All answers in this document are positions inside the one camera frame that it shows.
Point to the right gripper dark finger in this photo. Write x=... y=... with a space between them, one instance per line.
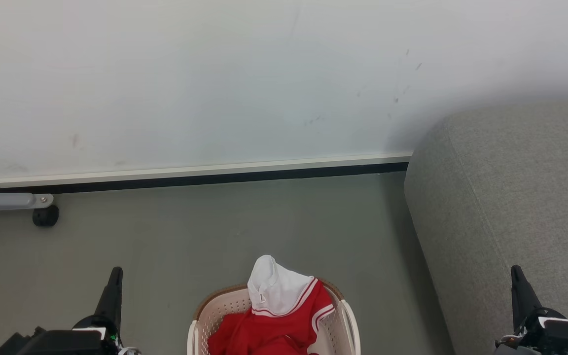
x=521 y=296

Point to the black caster wheel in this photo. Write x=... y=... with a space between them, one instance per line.
x=46 y=216

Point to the white and black baseboard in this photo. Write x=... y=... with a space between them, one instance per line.
x=190 y=175

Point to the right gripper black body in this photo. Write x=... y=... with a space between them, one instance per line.
x=560 y=337

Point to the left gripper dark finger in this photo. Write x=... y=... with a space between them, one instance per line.
x=111 y=296

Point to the grey fabric sofa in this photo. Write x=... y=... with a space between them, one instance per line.
x=511 y=207

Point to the beige perforated laundry basket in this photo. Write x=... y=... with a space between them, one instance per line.
x=225 y=315

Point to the red and white garment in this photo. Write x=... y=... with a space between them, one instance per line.
x=274 y=320

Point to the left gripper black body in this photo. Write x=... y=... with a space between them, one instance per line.
x=62 y=342

